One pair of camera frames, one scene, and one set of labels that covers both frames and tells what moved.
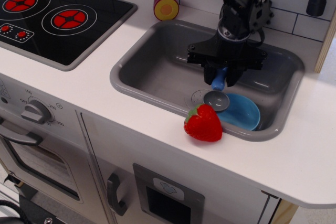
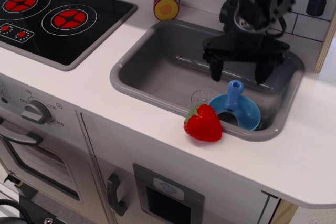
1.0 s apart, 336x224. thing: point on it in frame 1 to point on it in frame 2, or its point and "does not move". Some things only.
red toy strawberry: (202, 122) does not move
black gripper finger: (209, 72) to (216, 66)
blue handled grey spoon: (217, 97) to (234, 88)
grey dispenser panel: (164, 199) does not move
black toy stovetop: (59, 25) does not move
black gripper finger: (233, 75) to (263, 70)
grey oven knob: (37, 111) does not move
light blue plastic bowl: (242, 112) does not move
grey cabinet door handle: (118, 207) does not move
